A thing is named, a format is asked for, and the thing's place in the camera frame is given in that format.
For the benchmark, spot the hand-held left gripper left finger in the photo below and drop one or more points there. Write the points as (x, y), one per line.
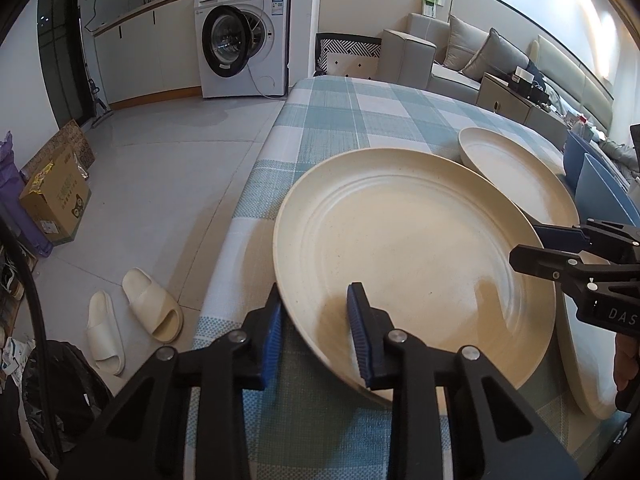
(272, 330)

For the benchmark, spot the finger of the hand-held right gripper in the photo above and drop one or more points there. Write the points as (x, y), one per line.
(540, 257)
(560, 237)

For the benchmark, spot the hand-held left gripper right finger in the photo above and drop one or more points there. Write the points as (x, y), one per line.
(357, 330)

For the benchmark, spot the blue bowl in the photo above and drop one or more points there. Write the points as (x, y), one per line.
(600, 195)
(575, 152)

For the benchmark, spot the cream round plate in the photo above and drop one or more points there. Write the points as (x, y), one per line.
(510, 170)
(590, 380)
(400, 240)

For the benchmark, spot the person's right hand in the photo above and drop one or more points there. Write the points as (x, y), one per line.
(627, 360)

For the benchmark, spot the cream slipper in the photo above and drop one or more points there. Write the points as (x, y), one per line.
(155, 305)
(105, 335)

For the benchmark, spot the beige nightstand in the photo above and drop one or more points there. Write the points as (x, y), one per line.
(505, 100)

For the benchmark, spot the black storage box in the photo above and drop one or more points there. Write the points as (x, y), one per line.
(527, 85)

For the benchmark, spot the grey cushion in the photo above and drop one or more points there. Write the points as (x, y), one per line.
(500, 55)

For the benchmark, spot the teal checked tablecloth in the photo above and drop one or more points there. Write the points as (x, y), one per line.
(325, 135)

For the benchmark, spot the black rubbish bag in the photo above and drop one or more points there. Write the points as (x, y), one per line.
(70, 400)

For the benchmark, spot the light beige cushion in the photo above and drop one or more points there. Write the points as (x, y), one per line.
(462, 42)

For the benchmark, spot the beige sofa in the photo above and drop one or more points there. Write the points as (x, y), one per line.
(410, 55)

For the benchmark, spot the cardboard box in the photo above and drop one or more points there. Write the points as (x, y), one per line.
(55, 200)

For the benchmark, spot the white washing machine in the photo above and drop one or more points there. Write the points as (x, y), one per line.
(270, 60)

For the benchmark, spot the brown patterned flat cardboard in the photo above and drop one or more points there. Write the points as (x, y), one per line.
(75, 135)

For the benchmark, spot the floor mop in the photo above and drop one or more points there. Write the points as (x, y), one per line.
(100, 110)

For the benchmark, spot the white kitchen counter cabinet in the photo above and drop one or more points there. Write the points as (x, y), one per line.
(140, 55)

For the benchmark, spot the dark glass door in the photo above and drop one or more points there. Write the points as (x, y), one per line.
(60, 60)

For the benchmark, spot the white wall device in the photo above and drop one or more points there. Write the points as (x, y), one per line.
(431, 5)

